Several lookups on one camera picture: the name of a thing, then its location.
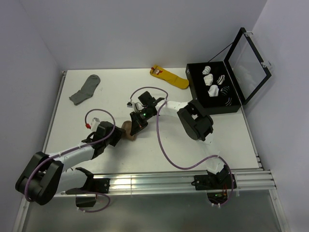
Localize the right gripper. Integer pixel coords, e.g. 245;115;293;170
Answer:
130;107;152;136

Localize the tan sock with red cuff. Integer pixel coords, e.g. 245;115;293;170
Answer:
121;121;136;141

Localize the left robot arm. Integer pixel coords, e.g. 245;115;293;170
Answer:
15;121;126;205

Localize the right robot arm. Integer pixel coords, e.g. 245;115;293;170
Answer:
126;91;231;189

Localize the grey sock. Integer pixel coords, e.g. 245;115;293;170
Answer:
69;74;100;106

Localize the yellow sock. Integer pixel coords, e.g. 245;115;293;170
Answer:
150;65;189;89

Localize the white rolled sock front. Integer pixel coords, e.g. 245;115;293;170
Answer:
208;85;219;97

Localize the black display box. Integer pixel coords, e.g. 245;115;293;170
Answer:
186;61;240;115

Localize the white striped rolled sock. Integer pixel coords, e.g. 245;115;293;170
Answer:
202;66;211;75

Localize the black striped rolled sock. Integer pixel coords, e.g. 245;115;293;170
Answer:
220;86;230;96

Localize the dark striped rolled sock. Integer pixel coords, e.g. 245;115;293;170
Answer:
225;97;233;106

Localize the black white rolled sock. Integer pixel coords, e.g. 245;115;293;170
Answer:
217;75;225;85

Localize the glass box lid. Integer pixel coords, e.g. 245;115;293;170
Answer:
224;28;271;105

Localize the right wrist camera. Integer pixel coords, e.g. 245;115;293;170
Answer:
126;100;135;108

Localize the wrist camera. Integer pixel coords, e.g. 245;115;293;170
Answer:
126;100;135;108
85;117;100;131

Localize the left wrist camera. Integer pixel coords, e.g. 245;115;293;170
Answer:
85;117;100;131

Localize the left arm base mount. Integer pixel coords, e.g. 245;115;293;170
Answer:
65;178;110;208

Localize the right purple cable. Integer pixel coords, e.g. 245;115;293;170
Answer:
129;87;235;208

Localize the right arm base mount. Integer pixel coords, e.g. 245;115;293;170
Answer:
191;172;237;191

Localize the aluminium frame rail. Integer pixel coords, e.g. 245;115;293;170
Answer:
23;169;277;199

